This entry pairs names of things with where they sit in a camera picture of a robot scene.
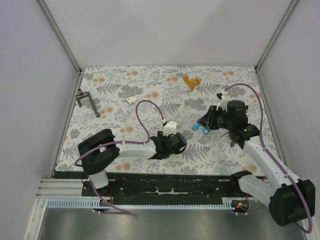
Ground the left aluminium frame post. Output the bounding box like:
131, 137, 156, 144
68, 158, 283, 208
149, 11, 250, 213
36, 0, 82, 75

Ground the floral patterned mat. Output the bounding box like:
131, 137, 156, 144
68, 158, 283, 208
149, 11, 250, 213
56, 66, 276, 178

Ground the dark metal faucet left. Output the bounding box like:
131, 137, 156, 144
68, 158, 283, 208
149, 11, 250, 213
75, 88, 101, 118

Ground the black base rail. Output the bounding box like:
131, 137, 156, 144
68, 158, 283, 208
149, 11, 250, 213
97, 172, 251, 206

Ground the blue plastic faucet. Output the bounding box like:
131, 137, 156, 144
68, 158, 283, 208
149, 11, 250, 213
192, 123, 211, 134

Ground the aluminium frame post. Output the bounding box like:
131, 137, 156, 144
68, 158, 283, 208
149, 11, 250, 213
36, 0, 82, 75
254, 0, 300, 73

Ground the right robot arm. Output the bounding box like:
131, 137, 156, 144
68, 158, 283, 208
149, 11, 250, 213
196, 100, 316, 227

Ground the white slotted cable duct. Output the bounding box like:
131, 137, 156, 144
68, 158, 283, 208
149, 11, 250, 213
46, 197, 232, 210

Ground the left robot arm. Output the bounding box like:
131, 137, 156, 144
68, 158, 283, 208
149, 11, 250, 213
75, 129, 187, 197

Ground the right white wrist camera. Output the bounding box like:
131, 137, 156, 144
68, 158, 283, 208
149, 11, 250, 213
216, 90, 232, 111

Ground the right aluminium frame post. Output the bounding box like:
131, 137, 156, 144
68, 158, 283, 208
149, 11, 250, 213
254, 0, 300, 73

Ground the orange plastic faucet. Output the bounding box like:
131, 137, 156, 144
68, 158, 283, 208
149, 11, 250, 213
183, 76, 201, 93

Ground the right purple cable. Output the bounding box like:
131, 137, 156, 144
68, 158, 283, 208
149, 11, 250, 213
224, 82, 314, 235

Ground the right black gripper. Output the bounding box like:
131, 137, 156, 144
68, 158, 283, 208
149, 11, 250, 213
197, 105, 234, 131

